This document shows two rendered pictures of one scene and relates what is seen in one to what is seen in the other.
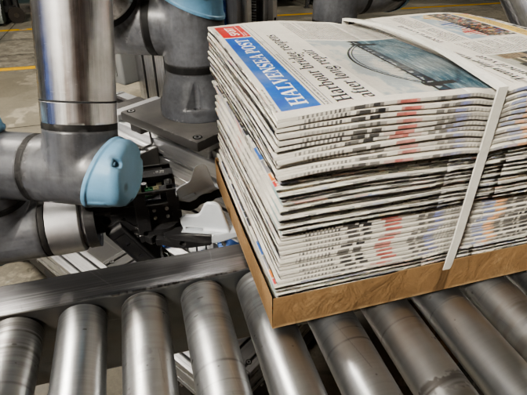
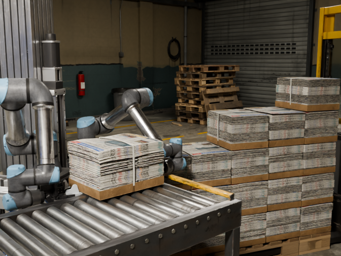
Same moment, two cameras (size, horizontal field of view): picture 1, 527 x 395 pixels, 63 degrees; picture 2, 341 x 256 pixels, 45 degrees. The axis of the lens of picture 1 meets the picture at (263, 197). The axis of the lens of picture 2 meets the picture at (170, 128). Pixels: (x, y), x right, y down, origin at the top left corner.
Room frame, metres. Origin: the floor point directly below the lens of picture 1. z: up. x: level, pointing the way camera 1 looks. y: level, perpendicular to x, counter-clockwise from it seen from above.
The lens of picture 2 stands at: (-1.43, 0.46, 1.42)
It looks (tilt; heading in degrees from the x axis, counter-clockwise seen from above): 9 degrees down; 334
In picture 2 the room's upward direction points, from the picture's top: straight up
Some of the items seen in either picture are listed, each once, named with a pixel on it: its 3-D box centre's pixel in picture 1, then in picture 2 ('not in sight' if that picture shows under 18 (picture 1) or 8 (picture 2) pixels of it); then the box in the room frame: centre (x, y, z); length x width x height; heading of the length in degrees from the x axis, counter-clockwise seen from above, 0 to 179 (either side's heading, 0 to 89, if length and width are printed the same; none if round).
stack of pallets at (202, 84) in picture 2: not in sight; (206, 93); (6.89, -4.47, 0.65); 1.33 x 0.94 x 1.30; 110
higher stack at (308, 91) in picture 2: not in sight; (302, 162); (0.90, -1.78, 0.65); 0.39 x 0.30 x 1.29; 175
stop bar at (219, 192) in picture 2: not in sight; (199, 185); (0.28, -0.51, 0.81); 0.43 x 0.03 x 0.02; 16
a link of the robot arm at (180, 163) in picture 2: not in sight; (176, 163); (0.69, -0.59, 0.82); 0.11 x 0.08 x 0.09; 106
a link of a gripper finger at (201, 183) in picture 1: (202, 182); (65, 185); (0.54, 0.09, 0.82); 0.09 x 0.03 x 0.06; 132
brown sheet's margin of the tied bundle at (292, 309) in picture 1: (298, 216); (97, 185); (0.44, -0.04, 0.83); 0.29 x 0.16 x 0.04; 16
